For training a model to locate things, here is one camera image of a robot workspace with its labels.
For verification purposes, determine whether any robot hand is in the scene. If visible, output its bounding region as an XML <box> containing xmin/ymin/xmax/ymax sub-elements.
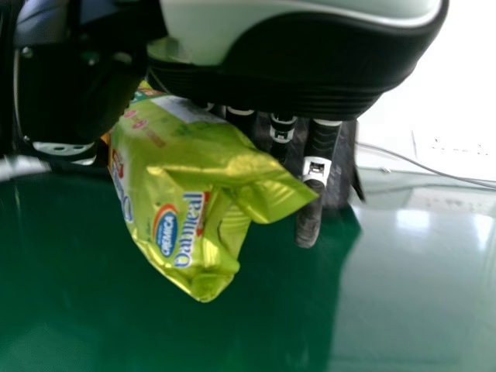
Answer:
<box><xmin>0</xmin><ymin>0</ymin><xmax>450</xmax><ymax>249</ymax></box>

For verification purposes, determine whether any yellow-green biscuit packet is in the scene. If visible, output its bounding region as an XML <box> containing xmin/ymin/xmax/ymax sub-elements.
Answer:
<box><xmin>101</xmin><ymin>79</ymin><xmax>319</xmax><ymax>304</ymax></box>

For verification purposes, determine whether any white socket strip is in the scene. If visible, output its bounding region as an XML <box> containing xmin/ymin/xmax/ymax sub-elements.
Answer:
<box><xmin>411</xmin><ymin>129</ymin><xmax>496</xmax><ymax>183</ymax></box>

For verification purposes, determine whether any thin grey cable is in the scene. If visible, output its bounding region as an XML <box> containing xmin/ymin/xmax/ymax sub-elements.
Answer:
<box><xmin>355</xmin><ymin>141</ymin><xmax>496</xmax><ymax>191</ymax></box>

